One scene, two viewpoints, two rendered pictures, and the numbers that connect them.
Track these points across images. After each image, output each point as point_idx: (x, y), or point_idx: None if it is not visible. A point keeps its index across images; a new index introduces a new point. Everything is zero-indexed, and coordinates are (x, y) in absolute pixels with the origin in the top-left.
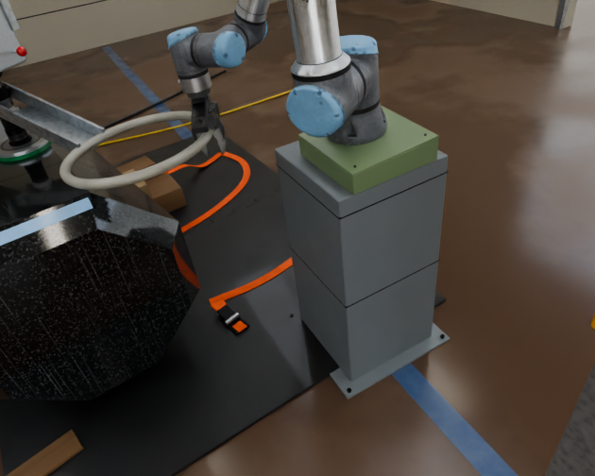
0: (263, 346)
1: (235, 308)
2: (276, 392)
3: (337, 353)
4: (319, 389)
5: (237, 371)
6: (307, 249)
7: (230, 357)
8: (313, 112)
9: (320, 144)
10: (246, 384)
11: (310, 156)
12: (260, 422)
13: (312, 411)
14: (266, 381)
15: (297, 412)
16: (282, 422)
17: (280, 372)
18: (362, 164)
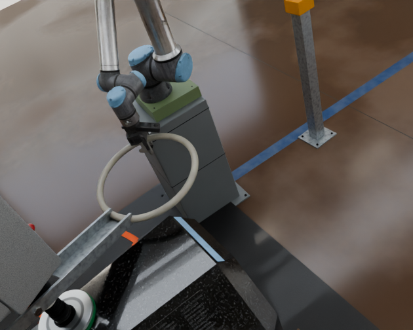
0: None
1: None
2: (248, 227)
3: (227, 194)
4: (244, 209)
5: (234, 251)
6: (189, 163)
7: None
8: (187, 65)
9: (166, 101)
10: (243, 244)
11: (165, 113)
12: (267, 232)
13: (258, 210)
14: (240, 234)
15: (259, 216)
16: (266, 221)
17: (235, 228)
18: (191, 84)
